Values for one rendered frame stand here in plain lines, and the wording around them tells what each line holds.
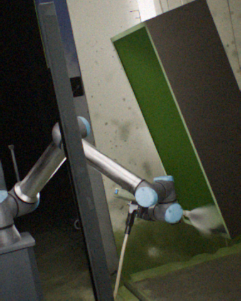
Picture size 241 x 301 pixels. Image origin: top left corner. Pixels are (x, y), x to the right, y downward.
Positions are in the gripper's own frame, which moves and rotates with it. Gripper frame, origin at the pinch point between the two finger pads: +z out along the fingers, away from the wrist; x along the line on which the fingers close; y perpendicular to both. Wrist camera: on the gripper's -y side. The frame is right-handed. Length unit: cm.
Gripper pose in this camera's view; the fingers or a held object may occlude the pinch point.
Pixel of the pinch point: (133, 203)
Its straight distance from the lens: 305.4
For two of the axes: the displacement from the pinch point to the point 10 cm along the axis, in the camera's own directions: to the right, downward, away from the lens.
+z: -5.4, 0.1, 8.4
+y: -2.5, 9.5, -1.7
